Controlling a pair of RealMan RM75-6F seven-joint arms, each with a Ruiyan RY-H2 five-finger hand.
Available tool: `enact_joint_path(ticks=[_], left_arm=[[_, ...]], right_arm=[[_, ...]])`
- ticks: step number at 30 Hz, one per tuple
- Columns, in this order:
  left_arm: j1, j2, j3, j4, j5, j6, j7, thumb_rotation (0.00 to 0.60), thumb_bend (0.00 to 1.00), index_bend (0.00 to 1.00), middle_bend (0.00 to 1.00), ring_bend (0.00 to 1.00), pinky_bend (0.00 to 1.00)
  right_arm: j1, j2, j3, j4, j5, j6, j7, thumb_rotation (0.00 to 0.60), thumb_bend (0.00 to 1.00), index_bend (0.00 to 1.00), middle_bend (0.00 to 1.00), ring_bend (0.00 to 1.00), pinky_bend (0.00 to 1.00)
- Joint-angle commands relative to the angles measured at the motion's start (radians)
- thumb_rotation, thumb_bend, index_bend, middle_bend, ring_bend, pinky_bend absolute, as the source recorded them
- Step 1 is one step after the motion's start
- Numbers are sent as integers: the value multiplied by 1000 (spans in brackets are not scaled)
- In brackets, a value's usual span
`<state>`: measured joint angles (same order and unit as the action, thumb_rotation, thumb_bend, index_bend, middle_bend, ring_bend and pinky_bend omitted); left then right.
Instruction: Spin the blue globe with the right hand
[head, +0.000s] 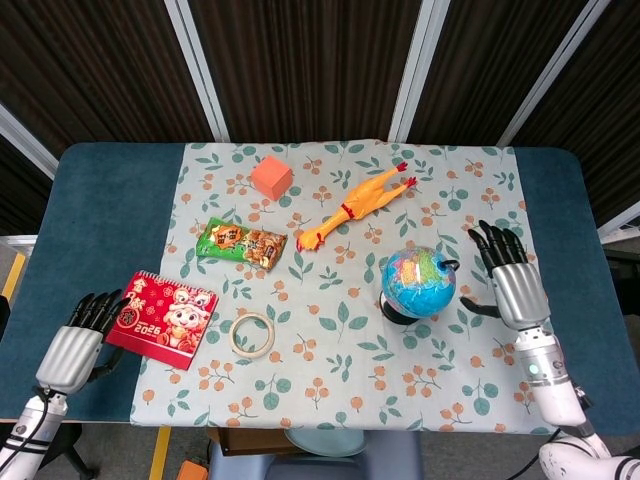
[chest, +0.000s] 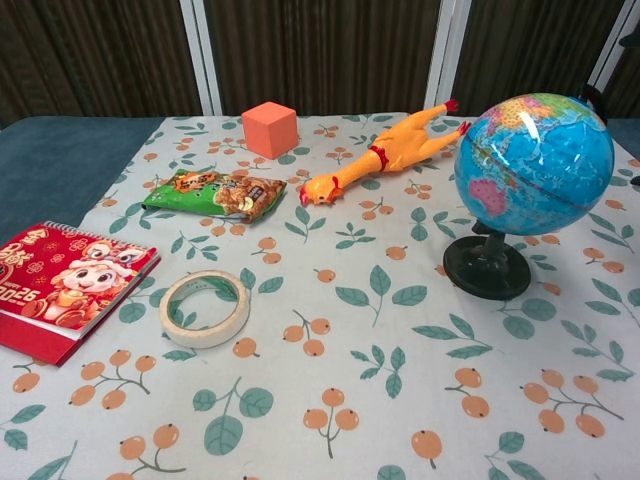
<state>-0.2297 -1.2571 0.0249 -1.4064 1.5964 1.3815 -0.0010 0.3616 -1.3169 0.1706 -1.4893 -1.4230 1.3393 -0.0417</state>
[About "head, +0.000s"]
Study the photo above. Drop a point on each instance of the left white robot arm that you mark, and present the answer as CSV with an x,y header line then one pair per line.
x,y
27,435

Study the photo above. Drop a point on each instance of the light blue round plate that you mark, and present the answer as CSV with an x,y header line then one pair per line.
x,y
325,441

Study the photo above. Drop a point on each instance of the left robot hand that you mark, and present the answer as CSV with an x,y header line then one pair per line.
x,y
70,357

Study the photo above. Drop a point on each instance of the small blue globe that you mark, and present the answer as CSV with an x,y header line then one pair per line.
x,y
417,285

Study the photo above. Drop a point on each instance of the brown cardboard box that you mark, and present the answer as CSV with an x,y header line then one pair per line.
x,y
245,441

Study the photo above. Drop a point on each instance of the yellow rubber chicken toy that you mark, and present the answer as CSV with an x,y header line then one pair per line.
x,y
360,210

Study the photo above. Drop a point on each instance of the beige tape roll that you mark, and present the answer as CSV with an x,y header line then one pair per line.
x,y
252,335

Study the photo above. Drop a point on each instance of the green snack packet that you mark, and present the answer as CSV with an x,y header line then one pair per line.
x,y
240,245

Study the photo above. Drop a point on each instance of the small orange box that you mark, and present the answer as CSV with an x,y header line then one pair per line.
x,y
189,471

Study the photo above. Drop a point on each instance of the red 2026 desk calendar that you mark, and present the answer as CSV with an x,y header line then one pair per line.
x,y
160,320

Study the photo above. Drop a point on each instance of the orange cube block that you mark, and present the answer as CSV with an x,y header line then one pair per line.
x,y
271,177

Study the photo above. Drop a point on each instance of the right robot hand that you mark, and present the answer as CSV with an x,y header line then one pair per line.
x,y
517,292

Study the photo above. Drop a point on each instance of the blue grey chair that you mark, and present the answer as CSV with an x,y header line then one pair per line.
x,y
320,462

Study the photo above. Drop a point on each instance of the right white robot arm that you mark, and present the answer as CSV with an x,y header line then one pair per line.
x,y
560,395

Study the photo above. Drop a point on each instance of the floral patterned tablecloth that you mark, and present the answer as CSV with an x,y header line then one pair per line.
x,y
340,380

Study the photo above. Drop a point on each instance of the teal table mat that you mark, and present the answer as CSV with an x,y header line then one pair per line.
x,y
100,225

